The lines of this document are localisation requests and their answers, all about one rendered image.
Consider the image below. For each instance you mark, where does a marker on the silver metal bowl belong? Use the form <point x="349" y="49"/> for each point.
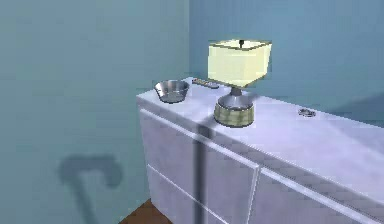
<point x="172" y="90"/>

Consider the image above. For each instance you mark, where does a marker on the grey remote control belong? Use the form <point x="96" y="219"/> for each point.
<point x="206" y="83"/>

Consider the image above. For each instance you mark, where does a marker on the yellow shade table lamp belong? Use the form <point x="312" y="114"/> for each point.
<point x="237" y="65"/>

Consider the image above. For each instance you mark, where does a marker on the white chest of drawers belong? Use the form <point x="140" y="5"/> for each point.
<point x="233" y="173"/>

